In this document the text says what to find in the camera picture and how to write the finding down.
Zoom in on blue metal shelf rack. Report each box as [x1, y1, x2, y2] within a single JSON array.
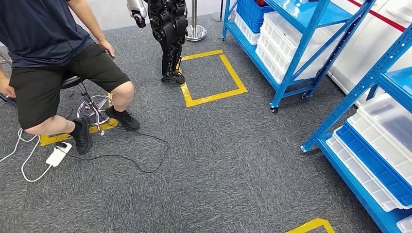
[[221, 0, 378, 114], [299, 24, 412, 233]]

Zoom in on yellow floor tape square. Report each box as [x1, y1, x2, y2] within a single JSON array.
[[175, 49, 249, 108], [39, 92, 120, 147], [284, 217, 336, 233]]

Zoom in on black legged robot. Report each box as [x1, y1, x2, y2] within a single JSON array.
[[125, 0, 189, 85]]

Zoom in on blue plastic crate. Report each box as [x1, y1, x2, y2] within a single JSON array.
[[236, 0, 275, 35], [334, 121, 412, 207]]

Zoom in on chrome stool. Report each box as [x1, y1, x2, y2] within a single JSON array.
[[59, 75, 114, 137]]

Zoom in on white power strip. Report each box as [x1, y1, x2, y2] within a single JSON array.
[[45, 141, 73, 168]]

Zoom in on person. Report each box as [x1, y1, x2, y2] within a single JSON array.
[[0, 0, 141, 156]]

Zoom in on black floor cable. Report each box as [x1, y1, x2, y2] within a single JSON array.
[[54, 119, 171, 175]]

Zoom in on white floor cable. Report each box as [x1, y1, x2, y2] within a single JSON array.
[[0, 128, 54, 183]]

